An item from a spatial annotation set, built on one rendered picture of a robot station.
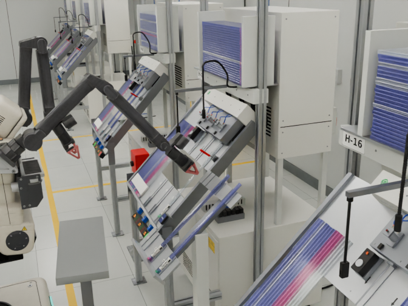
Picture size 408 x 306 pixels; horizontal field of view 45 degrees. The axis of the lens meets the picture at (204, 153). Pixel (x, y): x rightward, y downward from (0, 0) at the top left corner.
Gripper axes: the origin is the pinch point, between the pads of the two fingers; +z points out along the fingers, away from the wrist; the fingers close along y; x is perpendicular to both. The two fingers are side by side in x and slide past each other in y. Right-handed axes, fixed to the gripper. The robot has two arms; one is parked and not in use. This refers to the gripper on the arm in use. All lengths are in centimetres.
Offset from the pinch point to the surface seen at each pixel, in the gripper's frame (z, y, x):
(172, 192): 0.9, 7.5, 15.9
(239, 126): -1.6, -6.1, -31.0
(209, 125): -5.0, 12.7, -22.7
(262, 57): -20, -14, -61
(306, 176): 184, 163, -60
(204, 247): 8.2, -35.7, 22.4
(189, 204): 3.1, -10.0, 14.2
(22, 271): 3, 106, 133
